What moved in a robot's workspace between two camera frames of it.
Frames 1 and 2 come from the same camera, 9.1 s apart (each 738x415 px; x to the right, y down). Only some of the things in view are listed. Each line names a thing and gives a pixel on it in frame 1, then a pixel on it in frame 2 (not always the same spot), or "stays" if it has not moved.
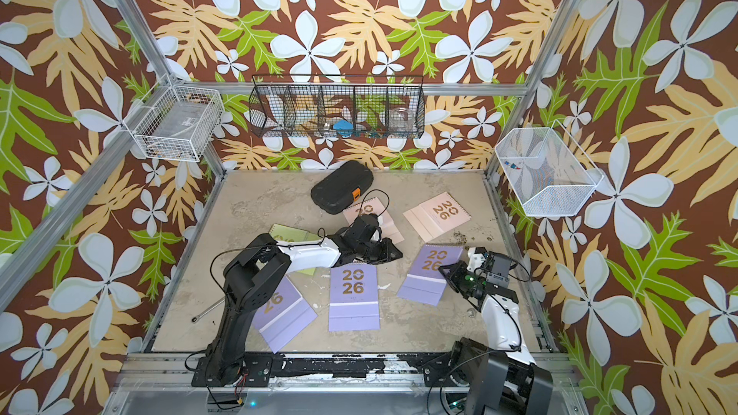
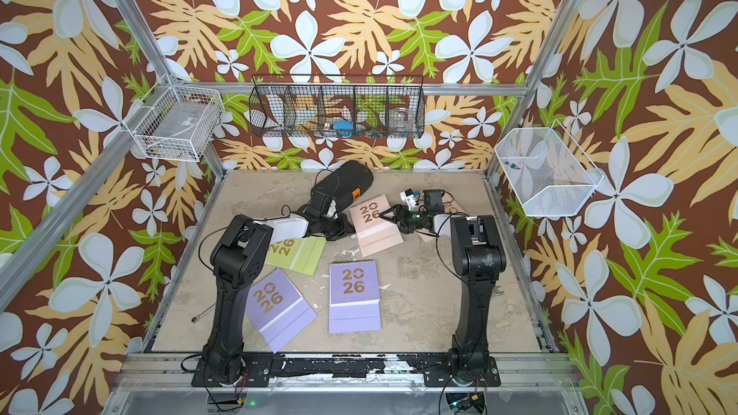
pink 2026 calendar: [373, 206] stays
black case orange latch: [342, 187] stays
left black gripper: [387, 252] to [345, 231]
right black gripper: [454, 277] to [401, 209]
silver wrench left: [195, 319] stays
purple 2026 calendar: [285, 319] stays
